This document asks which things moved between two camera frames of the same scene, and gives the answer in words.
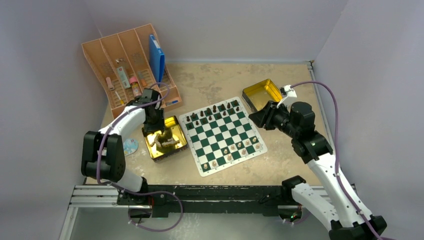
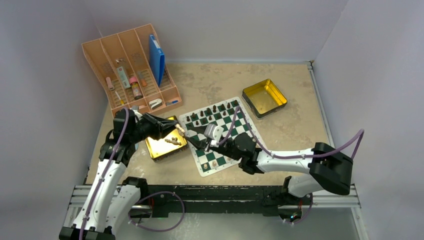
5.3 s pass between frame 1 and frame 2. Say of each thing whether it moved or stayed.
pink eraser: stayed
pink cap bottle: stayed
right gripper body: moved
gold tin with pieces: stayed
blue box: stayed
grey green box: stayed
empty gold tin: stayed
